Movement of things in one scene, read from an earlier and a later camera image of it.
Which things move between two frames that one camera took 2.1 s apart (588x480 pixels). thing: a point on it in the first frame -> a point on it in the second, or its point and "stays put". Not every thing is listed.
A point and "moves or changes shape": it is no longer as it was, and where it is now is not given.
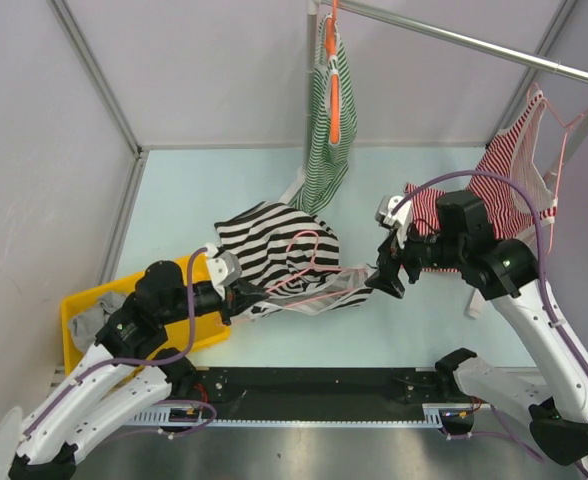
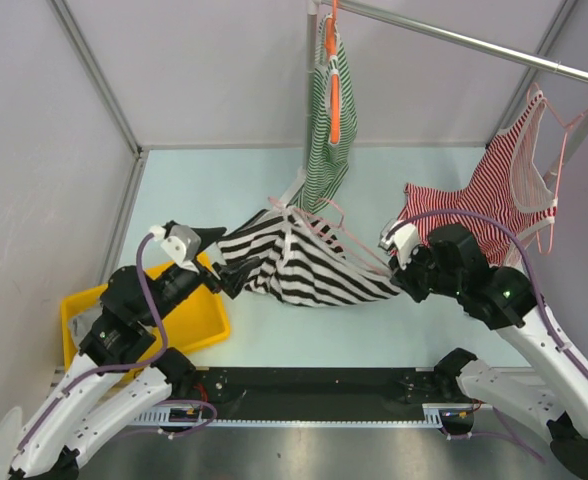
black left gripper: (237, 297) -> (232, 274)
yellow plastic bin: (181, 328) stays put
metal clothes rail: (469, 39) stays put
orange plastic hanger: (335, 74) stays put
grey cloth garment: (87, 324) stays put
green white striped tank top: (328, 162) stays put
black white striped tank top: (294, 257) moves or changes shape
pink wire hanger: (317, 266) -> (343, 223)
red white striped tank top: (514, 179) stays put
